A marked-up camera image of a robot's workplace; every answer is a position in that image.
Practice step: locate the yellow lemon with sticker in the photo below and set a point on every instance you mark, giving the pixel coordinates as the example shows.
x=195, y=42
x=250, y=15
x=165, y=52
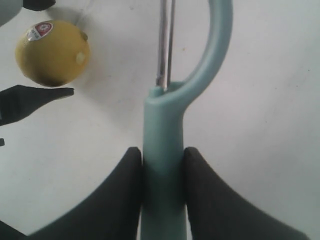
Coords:
x=53, y=53

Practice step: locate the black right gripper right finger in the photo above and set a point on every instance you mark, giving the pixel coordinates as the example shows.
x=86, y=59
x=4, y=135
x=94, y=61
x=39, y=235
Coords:
x=217, y=212

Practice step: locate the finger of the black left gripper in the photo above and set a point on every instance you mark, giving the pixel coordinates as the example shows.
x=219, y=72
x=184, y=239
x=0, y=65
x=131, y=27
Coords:
x=38, y=5

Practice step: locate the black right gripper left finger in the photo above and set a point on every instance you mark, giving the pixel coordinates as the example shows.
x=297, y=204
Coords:
x=111, y=212

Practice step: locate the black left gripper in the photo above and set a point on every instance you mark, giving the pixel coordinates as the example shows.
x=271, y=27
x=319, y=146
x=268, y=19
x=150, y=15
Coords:
x=19, y=102

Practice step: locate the teal handled vegetable peeler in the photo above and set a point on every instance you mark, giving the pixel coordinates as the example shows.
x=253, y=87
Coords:
x=163, y=215

